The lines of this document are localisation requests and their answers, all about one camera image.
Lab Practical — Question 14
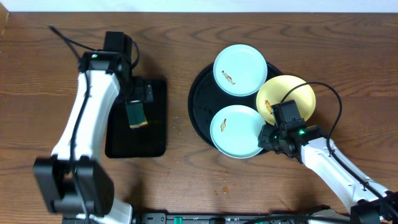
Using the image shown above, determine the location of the green yellow sponge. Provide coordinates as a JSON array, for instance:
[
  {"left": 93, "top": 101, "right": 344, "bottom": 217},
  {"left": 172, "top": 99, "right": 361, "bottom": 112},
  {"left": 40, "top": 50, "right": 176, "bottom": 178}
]
[{"left": 126, "top": 102, "right": 148, "bottom": 129}]

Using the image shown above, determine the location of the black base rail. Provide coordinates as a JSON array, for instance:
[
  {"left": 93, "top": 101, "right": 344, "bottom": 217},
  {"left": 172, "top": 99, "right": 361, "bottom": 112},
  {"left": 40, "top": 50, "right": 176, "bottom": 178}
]
[{"left": 128, "top": 209, "right": 349, "bottom": 224}]

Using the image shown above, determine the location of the rectangular black tray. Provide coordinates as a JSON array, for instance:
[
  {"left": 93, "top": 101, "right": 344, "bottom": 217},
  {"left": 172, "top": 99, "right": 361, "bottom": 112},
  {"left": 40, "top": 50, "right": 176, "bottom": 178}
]
[{"left": 105, "top": 79, "right": 167, "bottom": 159}]

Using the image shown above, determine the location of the light green plate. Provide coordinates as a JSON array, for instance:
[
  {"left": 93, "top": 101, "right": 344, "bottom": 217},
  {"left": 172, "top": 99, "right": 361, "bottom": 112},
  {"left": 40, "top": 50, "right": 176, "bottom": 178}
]
[
  {"left": 210, "top": 105, "right": 266, "bottom": 159},
  {"left": 213, "top": 44, "right": 268, "bottom": 97}
]

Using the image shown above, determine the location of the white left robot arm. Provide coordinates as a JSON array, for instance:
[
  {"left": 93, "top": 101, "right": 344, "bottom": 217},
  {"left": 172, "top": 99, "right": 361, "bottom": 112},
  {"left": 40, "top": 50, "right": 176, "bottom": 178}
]
[{"left": 33, "top": 50, "right": 137, "bottom": 223}]

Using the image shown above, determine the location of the round black tray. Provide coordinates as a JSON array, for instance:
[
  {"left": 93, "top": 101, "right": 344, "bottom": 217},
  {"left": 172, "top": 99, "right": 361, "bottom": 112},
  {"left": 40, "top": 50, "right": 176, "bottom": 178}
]
[{"left": 187, "top": 61, "right": 284, "bottom": 156}]

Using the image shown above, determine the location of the yellow plate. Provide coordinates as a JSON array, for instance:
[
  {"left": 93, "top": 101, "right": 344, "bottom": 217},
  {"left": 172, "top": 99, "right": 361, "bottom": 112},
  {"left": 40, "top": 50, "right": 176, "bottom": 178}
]
[{"left": 256, "top": 75, "right": 316, "bottom": 125}]

